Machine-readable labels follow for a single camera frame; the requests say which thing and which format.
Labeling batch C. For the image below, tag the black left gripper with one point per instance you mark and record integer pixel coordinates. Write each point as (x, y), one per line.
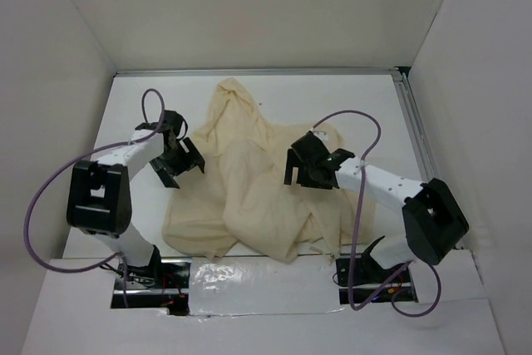
(163, 169)

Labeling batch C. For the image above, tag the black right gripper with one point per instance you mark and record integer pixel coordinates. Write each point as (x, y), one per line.
(293, 160)

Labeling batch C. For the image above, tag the cream yellow jacket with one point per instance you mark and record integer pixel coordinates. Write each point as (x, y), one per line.
(240, 196)

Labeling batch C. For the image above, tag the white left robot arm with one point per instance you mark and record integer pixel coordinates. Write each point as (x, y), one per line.
(99, 202)

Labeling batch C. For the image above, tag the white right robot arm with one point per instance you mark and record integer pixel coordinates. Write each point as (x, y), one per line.
(432, 219)

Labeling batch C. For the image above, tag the white tape sheet cover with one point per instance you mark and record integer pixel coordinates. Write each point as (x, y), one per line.
(246, 286)

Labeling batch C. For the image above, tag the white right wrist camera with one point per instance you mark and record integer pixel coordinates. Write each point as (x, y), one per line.
(321, 135)

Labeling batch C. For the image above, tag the aluminium frame rail back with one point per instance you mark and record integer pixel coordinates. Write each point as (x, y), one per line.
(261, 71)

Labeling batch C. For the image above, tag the aluminium frame rail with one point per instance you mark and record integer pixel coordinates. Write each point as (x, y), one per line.
(412, 116)
(261, 71)

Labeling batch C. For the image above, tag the aluminium frame rail right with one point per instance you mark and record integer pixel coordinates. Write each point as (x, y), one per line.
(412, 116)

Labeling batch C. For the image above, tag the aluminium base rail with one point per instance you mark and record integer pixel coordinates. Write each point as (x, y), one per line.
(171, 293)

